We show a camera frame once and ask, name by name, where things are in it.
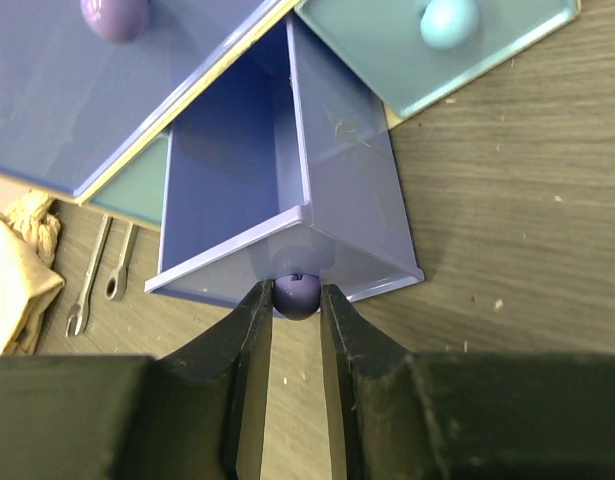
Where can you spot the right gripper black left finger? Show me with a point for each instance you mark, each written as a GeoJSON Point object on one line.
{"type": "Point", "coordinates": [197, 413]}

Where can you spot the wide purple drawer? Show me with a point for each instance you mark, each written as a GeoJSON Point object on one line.
{"type": "Point", "coordinates": [76, 106]}

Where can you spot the silver ratchet combination wrench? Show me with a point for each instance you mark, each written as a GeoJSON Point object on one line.
{"type": "Point", "coordinates": [117, 281]}

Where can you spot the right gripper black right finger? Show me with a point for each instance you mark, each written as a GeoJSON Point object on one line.
{"type": "Point", "coordinates": [396, 414]}

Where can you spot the cream drawer cabinet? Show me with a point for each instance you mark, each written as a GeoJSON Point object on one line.
{"type": "Point", "coordinates": [85, 86]}

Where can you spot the small purple drawer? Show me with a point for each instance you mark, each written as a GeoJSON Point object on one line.
{"type": "Point", "coordinates": [283, 166]}

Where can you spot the silver end wrench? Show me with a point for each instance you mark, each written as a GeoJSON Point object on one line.
{"type": "Point", "coordinates": [79, 312]}

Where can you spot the light blue drawer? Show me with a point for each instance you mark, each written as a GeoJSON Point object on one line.
{"type": "Point", "coordinates": [136, 192]}
{"type": "Point", "coordinates": [412, 54]}

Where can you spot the beige cloth bag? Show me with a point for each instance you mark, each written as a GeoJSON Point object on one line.
{"type": "Point", "coordinates": [28, 284]}

